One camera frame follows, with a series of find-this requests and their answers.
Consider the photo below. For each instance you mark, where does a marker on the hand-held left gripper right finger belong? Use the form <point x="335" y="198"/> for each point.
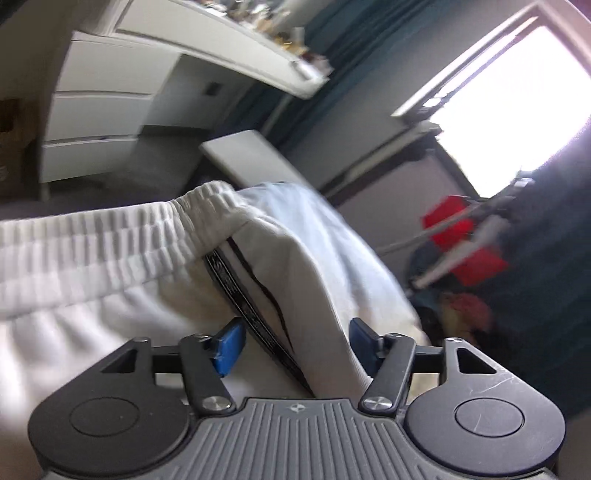
<point x="364" y="341"/>

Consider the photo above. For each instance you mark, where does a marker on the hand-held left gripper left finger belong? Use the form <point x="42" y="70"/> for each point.
<point x="228" y="346"/>

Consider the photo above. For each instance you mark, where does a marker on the cream white sweatpants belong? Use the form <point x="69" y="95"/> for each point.
<point x="115" y="258"/>

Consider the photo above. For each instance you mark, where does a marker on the garment steamer stand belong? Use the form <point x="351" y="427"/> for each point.
<point x="461" y="251"/>

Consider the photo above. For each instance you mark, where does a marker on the red bag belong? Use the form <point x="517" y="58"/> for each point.
<point x="455" y="214"/>

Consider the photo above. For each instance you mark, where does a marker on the wide blue curtain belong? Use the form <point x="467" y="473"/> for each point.
<point x="545" y="286"/>

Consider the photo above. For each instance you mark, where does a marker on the white flat board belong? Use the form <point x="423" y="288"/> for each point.
<point x="249" y="157"/>

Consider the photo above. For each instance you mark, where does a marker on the narrow blue curtain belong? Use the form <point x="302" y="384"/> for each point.
<point x="351" y="74"/>

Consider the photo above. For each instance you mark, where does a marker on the white drawer unit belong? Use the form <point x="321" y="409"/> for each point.
<point x="101" y="106"/>

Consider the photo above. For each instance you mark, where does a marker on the dark framed window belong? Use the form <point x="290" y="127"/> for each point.
<point x="517" y="106"/>

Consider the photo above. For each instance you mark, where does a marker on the group of cosmetic bottles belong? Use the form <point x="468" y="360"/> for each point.
<point x="295" y="41"/>

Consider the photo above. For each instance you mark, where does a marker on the wall socket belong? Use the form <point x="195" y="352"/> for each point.
<point x="213" y="88"/>

